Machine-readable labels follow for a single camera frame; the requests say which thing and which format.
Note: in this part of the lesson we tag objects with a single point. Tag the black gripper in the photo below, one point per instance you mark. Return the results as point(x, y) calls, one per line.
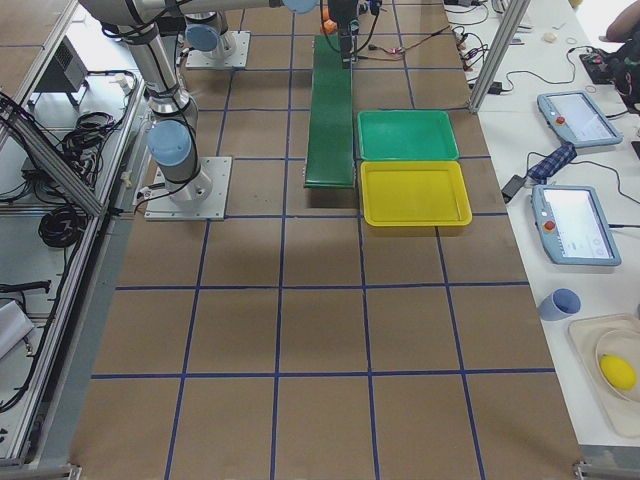
point(343, 14)

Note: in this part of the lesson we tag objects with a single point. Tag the plain orange cylinder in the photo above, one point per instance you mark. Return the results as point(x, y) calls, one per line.
point(328, 27)

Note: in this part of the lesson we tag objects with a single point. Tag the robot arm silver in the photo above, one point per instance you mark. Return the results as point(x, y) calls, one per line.
point(135, 23)
point(209, 34)

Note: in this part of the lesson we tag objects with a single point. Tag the green plastic tray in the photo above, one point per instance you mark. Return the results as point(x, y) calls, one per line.
point(400, 135)

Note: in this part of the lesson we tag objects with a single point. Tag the green conveyor belt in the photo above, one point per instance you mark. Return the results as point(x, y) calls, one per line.
point(330, 153)

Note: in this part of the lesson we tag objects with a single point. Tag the yellow plastic tray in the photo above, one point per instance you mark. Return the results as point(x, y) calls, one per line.
point(414, 194)

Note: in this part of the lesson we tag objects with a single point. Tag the black power adapter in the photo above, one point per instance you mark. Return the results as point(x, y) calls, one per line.
point(512, 187)

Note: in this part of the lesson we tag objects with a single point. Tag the far teach pendant tablet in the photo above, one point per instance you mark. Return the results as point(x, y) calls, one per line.
point(575, 118)

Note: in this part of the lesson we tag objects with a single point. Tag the teach pendant tablet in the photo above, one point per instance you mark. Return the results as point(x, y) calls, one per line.
point(572, 226)
point(575, 118)

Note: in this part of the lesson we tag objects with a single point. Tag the blue folded umbrella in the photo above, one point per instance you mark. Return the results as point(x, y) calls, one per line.
point(552, 163)

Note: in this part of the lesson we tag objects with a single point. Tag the near teach pendant tablet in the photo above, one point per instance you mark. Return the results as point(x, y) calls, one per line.
point(572, 226)

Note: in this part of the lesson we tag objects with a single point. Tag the blue plastic cup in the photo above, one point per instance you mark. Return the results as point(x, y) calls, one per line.
point(559, 304)

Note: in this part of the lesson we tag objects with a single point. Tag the beige tray with bowl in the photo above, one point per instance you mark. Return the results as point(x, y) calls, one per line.
point(608, 347)

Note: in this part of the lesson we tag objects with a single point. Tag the yellow lemon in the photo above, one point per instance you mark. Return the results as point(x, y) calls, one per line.
point(618, 372)

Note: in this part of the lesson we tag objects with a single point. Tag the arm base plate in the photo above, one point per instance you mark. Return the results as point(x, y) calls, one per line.
point(196, 60)
point(203, 198)

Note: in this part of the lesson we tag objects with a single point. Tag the aluminium frame post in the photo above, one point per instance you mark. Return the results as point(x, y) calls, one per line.
point(510, 21)

